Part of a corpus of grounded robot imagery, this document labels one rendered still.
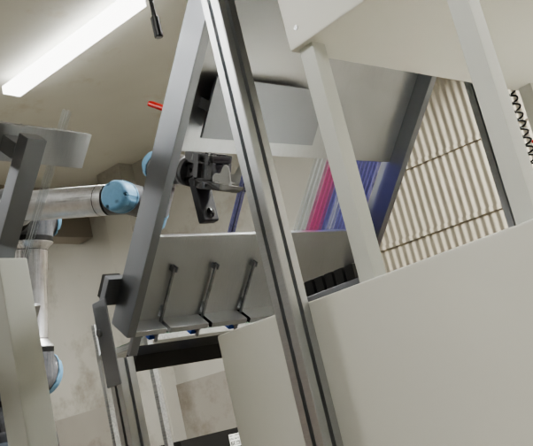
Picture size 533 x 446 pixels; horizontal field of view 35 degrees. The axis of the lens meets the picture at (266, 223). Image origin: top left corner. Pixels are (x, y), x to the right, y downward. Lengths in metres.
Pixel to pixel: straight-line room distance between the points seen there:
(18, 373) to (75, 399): 6.51
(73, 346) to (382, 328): 6.85
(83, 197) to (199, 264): 0.40
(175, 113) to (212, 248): 0.35
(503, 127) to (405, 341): 0.32
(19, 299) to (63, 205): 0.58
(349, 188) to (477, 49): 0.28
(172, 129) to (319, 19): 0.40
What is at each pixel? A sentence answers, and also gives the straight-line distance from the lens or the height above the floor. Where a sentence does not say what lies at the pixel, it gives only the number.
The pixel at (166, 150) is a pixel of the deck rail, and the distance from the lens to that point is 1.58.
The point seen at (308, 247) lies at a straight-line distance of 1.98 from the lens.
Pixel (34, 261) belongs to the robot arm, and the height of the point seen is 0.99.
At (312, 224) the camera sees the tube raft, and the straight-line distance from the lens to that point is 1.98.
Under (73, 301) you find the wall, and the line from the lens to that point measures 7.95.
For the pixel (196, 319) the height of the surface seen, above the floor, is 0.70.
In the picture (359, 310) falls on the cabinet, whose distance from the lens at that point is 1.24.
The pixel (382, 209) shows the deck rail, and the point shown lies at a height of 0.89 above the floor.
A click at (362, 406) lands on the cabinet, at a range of 1.26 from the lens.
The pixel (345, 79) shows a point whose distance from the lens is 1.86.
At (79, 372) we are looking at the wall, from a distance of 7.94.
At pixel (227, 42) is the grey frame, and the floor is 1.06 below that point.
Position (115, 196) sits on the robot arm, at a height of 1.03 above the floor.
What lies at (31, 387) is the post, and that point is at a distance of 1.52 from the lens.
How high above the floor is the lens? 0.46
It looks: 13 degrees up
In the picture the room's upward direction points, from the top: 13 degrees counter-clockwise
